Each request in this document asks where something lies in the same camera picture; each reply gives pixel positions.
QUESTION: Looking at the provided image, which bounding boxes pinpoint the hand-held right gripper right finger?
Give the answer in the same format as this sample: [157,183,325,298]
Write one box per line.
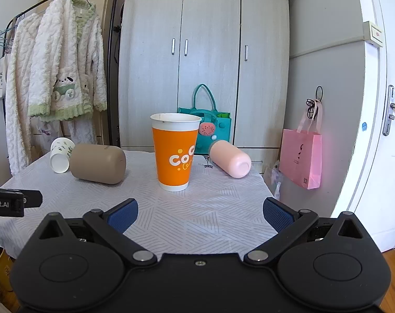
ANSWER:
[244,197,374,265]

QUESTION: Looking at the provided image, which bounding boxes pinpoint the teal clothes hangers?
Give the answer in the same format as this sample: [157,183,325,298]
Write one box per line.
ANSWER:
[0,30,14,49]

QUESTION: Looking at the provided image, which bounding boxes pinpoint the small white patterned paper cup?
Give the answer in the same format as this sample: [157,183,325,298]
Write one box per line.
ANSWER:
[50,137,76,174]

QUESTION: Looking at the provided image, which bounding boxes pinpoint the grey wardrobe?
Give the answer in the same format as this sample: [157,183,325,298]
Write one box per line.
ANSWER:
[118,0,291,174]

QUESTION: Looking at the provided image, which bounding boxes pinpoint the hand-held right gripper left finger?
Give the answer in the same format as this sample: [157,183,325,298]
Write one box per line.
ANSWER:
[27,198,158,267]

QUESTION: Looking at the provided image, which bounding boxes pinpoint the teal tote bag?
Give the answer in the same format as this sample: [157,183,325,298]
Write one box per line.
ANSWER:
[177,84,232,156]

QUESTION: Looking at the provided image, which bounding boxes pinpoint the white plastic bag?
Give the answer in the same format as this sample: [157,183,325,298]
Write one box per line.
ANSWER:
[263,160,282,201]

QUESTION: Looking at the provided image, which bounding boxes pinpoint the pink cup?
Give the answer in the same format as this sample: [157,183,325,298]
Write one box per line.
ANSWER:
[209,140,252,179]

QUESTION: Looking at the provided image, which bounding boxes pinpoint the black clothes rack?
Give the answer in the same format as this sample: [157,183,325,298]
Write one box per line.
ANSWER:
[2,0,122,148]

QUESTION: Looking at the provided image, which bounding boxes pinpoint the pink paper bag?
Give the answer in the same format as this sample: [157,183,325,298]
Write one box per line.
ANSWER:
[278,99,324,190]

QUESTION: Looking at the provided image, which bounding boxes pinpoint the white fluffy robe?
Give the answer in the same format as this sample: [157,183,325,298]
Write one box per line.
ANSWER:
[4,12,98,177]

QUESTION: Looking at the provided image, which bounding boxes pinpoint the beige wall switch box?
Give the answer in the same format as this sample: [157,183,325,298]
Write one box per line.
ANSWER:
[362,20,386,48]

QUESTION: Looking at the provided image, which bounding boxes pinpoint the black hair ties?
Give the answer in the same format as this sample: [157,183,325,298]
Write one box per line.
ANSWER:
[306,86,325,119]

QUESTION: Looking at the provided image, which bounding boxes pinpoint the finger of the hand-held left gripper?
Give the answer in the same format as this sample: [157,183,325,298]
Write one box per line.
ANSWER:
[23,190,43,209]

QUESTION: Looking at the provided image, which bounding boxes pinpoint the white door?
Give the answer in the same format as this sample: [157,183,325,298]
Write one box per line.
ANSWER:
[329,0,395,253]

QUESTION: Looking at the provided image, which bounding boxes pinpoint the white fluffy cardigan green trim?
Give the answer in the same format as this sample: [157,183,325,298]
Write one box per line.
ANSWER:
[28,0,108,122]

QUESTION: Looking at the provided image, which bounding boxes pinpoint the yellow bin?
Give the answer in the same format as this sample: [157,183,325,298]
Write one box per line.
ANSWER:
[0,249,16,293]

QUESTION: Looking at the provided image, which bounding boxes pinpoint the white patterned tablecloth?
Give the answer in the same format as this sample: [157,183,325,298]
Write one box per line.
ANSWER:
[0,149,282,262]

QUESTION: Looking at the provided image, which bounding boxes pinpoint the silver door handle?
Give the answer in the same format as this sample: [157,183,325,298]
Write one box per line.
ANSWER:
[382,85,395,137]

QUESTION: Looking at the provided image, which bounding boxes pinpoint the orange paper cup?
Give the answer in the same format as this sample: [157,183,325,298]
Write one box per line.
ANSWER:
[150,113,202,192]

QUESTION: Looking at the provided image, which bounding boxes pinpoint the brown cup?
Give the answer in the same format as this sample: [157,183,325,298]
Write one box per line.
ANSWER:
[69,143,127,185]

